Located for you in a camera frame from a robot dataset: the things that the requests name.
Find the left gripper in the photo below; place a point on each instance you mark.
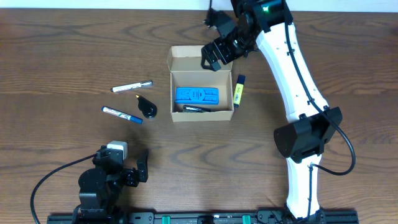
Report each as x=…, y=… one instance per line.
x=132, y=177

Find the yellow highlighter pen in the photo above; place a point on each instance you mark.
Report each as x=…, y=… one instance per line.
x=238, y=92

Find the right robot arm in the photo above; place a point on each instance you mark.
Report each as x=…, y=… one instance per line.
x=267, y=26

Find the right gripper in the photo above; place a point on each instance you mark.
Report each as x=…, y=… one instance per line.
x=219, y=44

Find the black capped whiteboard marker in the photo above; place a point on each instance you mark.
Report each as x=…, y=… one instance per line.
x=132, y=86

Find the blue capped whiteboard marker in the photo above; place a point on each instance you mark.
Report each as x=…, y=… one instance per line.
x=121, y=114

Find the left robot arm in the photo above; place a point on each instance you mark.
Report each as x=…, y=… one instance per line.
x=101, y=187

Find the black aluminium mounting rail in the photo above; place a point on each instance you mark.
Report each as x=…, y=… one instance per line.
x=258, y=217

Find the open cardboard box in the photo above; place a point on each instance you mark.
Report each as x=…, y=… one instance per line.
x=184, y=64

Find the black correction tape dispenser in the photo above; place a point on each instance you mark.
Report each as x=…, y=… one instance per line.
x=148, y=109

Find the blue plastic ribbed block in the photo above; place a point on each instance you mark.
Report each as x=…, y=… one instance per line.
x=197, y=95

